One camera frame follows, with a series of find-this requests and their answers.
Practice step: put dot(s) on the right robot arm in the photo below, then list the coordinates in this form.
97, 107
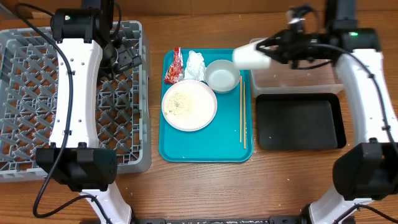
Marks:
368, 172

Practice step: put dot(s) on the white paper cup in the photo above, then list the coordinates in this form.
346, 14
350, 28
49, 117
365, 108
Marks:
248, 57

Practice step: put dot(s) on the teal serving tray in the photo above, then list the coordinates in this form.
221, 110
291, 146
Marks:
217, 142

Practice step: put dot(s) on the black plastic tray bin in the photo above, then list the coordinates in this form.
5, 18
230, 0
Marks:
299, 121

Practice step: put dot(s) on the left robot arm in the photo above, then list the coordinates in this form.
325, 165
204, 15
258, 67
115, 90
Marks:
89, 48

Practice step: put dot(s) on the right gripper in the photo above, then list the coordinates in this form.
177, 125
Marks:
283, 41

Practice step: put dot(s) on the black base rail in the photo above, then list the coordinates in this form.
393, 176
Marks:
270, 220

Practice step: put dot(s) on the right wooden chopstick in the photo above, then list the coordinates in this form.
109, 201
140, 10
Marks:
244, 117

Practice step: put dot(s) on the large white plate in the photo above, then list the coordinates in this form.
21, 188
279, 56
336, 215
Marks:
203, 110

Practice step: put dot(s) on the rice leftovers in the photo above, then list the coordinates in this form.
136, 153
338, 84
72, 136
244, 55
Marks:
178, 104

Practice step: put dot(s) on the clear plastic bin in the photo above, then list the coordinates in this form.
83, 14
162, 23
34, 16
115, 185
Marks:
281, 79

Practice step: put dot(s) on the left wooden chopstick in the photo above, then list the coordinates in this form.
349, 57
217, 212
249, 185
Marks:
240, 109

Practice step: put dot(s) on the grey metal saucer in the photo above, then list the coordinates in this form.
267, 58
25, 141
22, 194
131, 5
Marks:
222, 76

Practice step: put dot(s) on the wooden chopstick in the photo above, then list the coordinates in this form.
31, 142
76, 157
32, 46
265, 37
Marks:
240, 109
244, 117

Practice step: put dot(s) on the grey plastic dish rack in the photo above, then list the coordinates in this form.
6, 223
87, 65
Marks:
29, 84

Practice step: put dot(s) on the red snack wrapper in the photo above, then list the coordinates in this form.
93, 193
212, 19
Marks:
175, 71

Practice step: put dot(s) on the crumpled white tissue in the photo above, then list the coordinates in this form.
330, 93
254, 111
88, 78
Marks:
195, 67

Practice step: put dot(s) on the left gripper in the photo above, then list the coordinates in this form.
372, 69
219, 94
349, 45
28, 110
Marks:
129, 56

